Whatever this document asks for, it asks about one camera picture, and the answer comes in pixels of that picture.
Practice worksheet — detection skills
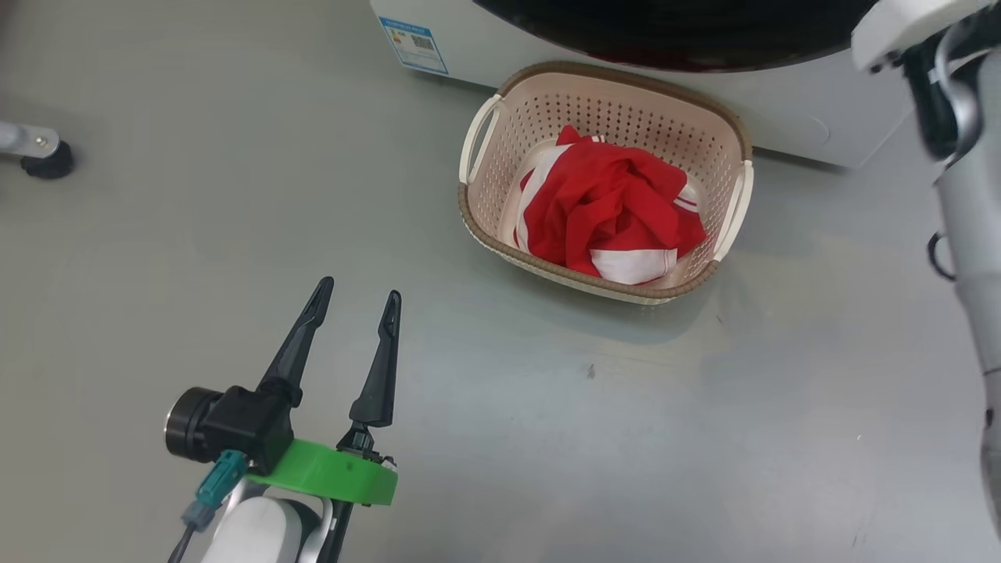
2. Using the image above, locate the red and white garment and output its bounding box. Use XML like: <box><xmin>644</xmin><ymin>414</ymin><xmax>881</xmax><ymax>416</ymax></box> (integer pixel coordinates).
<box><xmin>513</xmin><ymin>124</ymin><xmax>708</xmax><ymax>286</ymax></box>

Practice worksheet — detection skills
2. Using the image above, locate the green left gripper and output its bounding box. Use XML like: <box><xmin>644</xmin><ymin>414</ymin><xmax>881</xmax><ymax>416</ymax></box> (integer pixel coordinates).
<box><xmin>246</xmin><ymin>276</ymin><xmax>403</xmax><ymax>508</ymax></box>

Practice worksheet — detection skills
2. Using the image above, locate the blue white energy label sticker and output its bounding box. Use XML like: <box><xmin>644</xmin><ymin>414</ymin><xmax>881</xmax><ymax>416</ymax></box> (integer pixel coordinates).
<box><xmin>379</xmin><ymin>16</ymin><xmax>450</xmax><ymax>77</ymax></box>

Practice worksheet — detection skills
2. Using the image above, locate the teal plug left camera cable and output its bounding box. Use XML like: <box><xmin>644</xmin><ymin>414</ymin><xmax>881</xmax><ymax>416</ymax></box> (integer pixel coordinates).
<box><xmin>167</xmin><ymin>449</ymin><xmax>250</xmax><ymax>563</ymax></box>

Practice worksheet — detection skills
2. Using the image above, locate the white washing machine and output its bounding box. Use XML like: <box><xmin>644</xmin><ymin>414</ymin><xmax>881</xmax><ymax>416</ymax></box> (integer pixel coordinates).
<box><xmin>370</xmin><ymin>0</ymin><xmax>917</xmax><ymax>170</ymax></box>

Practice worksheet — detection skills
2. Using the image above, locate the metal leg with black foot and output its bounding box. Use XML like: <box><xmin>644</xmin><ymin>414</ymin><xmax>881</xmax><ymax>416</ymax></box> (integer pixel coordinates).
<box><xmin>0</xmin><ymin>120</ymin><xmax>76</xmax><ymax>181</ymax></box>

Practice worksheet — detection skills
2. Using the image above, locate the left gripper black motor cylinder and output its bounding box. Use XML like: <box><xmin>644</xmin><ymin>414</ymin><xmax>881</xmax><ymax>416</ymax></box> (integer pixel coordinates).
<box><xmin>163</xmin><ymin>386</ymin><xmax>225</xmax><ymax>463</ymax></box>

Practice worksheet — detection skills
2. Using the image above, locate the cream perforated laundry basket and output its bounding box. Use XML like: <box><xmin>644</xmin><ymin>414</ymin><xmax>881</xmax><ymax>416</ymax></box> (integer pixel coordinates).
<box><xmin>457</xmin><ymin>61</ymin><xmax>755</xmax><ymax>307</ymax></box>

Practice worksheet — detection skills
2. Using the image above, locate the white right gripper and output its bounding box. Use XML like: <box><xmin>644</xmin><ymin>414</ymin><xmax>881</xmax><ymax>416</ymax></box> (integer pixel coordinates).
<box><xmin>851</xmin><ymin>0</ymin><xmax>999</xmax><ymax>74</ymax></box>

